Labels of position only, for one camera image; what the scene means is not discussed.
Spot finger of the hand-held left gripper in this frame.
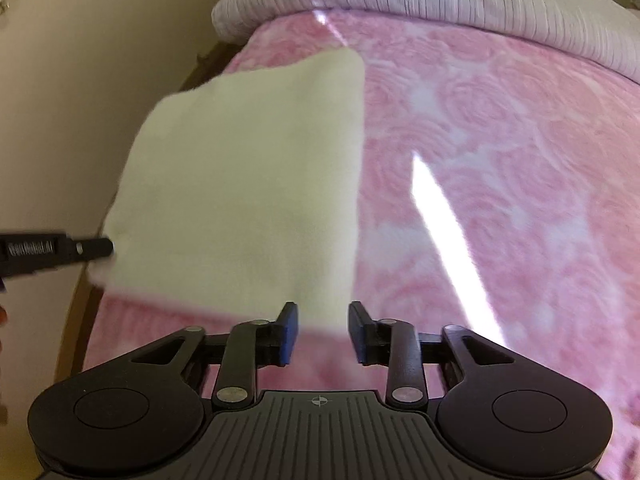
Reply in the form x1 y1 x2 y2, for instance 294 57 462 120
60 236 116 263

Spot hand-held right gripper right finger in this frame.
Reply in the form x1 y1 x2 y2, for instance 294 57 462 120
347 301 516 406

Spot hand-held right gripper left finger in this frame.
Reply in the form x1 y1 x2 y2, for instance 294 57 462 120
130 301 301 408

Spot cream knit sweater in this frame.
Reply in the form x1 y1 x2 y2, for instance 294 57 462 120
87 50 366 333

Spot pink floral blanket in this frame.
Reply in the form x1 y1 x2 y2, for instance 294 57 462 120
82 7 640 476

